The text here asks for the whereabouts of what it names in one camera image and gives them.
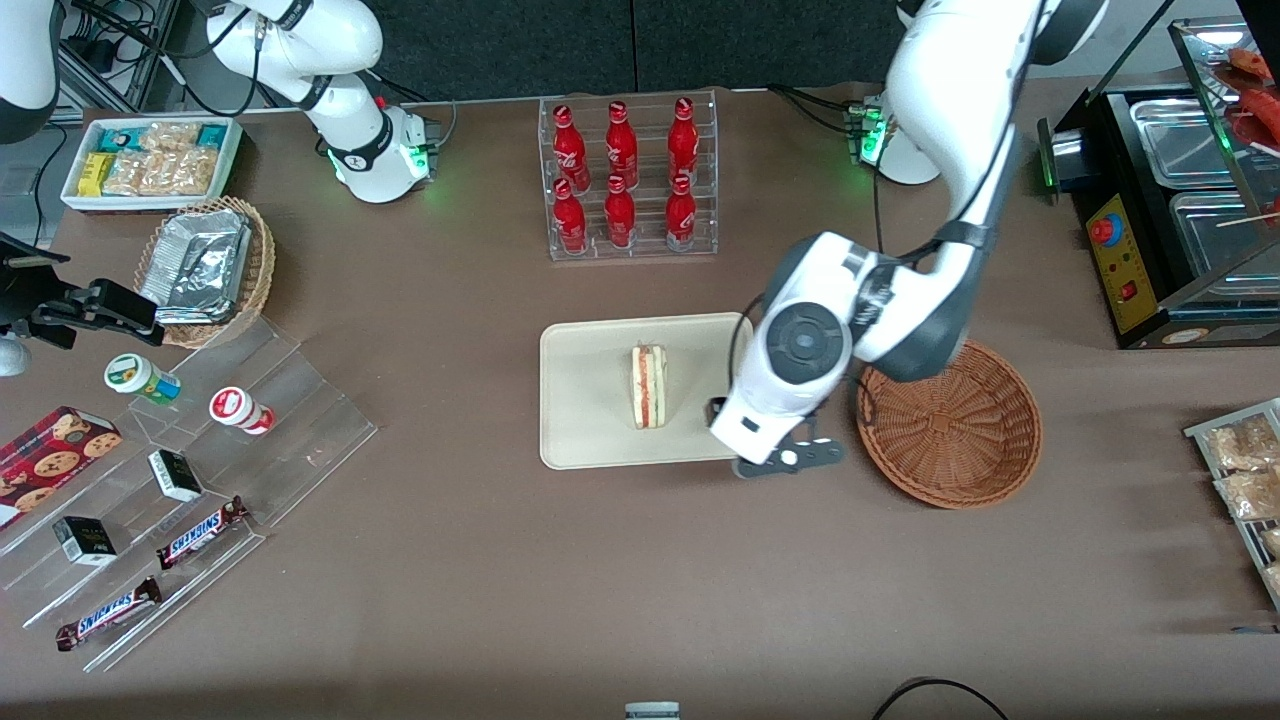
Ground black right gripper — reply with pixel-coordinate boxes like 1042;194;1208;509
0;232;165;351

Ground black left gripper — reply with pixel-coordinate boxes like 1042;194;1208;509
707;396;834;447

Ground triangular sandwich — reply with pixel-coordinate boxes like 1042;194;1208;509
629;343;669;431

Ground beige plastic tray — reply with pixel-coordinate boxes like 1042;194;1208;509
539;311;763;472

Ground light wicker basket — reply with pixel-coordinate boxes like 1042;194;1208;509
132;195;278;350

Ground brown round wicker basket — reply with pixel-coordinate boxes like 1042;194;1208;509
855;338;1044;511

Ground green lid yogurt cup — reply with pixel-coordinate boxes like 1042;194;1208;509
103;352;183;407

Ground stacked foil trays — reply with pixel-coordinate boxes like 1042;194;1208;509
139;207;252;325

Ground clear nut snack bag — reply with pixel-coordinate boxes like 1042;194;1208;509
103;149;218;198
140;121;202;154

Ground red lid yogurt cup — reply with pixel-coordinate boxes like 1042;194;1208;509
208;386;276;436

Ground red cookie box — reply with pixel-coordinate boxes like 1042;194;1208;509
0;404;124;532

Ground small black box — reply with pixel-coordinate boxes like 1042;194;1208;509
52;515;119;568
147;448;205;503

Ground clear acrylic bottle rack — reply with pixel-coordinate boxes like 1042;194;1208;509
537;89;720;264

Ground white rectangular snack bin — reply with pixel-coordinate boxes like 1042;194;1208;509
59;114;245;217

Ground red cola bottle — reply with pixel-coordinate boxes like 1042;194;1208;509
604;100;640;189
603;175;638;251
667;96;701;186
664;173;699;253
552;178;590;256
552;104;592;193

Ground clear acrylic step display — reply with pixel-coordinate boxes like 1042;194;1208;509
0;314;380;674

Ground Snickers bar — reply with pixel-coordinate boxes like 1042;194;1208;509
54;575;164;653
155;495;251;572

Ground black food warmer case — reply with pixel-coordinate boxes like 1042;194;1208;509
1036;18;1280;352

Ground steel food pan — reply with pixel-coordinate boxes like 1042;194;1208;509
1129;96;1243;190
1169;189;1280;283

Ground red sausage skewer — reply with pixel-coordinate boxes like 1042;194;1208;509
1238;87;1280;153
1228;46;1280;83

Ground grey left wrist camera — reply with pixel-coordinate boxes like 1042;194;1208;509
734;439;847;482

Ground aluminium frame shelf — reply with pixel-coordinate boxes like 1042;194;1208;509
55;0;183;113

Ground black base cable bundle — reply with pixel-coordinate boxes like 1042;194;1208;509
364;69;459;142
767;84;864;137

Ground black floor cable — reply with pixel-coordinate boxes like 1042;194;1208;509
871;677;1012;720

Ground grey wire rack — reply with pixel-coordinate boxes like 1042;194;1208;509
1184;397;1280;612

